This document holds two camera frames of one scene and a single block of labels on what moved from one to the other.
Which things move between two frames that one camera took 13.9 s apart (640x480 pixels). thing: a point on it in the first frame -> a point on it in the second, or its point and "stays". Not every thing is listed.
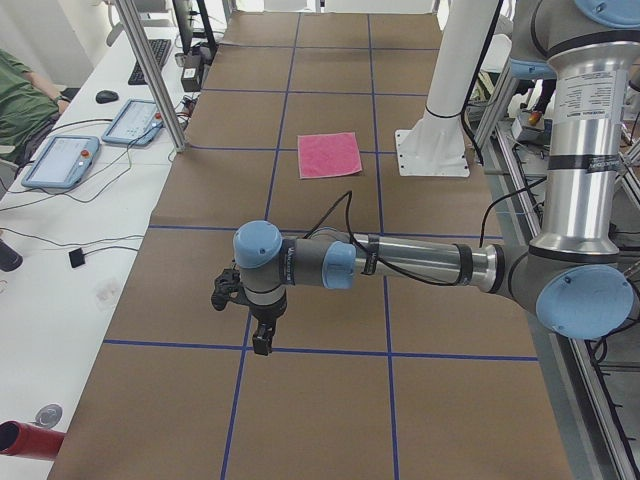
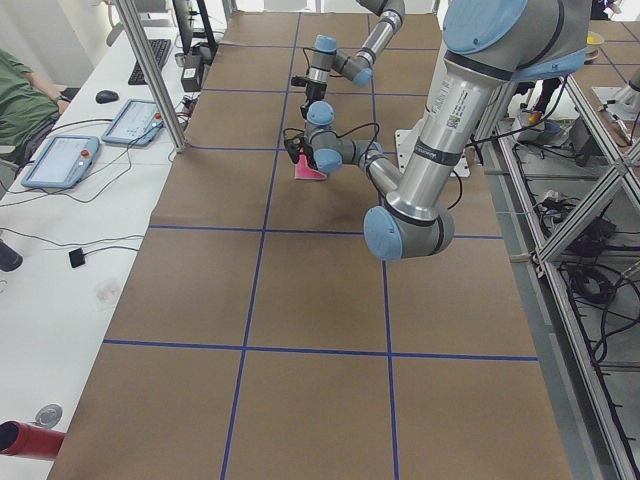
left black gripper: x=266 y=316 -> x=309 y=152
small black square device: x=76 y=257 stays
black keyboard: x=160 y=47 stays
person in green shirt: x=29 y=108 stays
